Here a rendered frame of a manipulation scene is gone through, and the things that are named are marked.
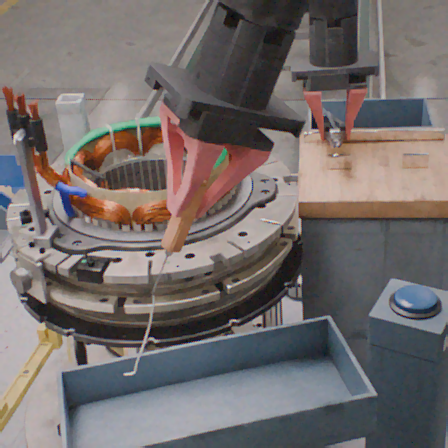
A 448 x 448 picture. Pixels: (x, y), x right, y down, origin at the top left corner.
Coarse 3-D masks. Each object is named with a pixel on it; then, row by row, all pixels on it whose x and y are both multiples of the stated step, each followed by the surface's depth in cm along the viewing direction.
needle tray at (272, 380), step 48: (240, 336) 71; (288, 336) 72; (336, 336) 70; (96, 384) 70; (144, 384) 71; (192, 384) 72; (240, 384) 71; (288, 384) 71; (336, 384) 70; (96, 432) 67; (144, 432) 67; (192, 432) 61; (240, 432) 62; (288, 432) 63; (336, 432) 64
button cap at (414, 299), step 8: (400, 288) 79; (408, 288) 79; (416, 288) 79; (424, 288) 79; (400, 296) 78; (408, 296) 78; (416, 296) 78; (424, 296) 78; (432, 296) 78; (400, 304) 77; (408, 304) 77; (416, 304) 77; (424, 304) 77; (432, 304) 77; (408, 312) 77; (416, 312) 77; (424, 312) 77
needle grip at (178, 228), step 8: (200, 192) 58; (192, 200) 58; (200, 200) 58; (192, 208) 58; (184, 216) 58; (192, 216) 58; (168, 224) 59; (176, 224) 59; (184, 224) 59; (168, 232) 59; (176, 232) 59; (184, 232) 59; (168, 240) 59; (176, 240) 59; (184, 240) 59; (168, 248) 59; (176, 248) 59
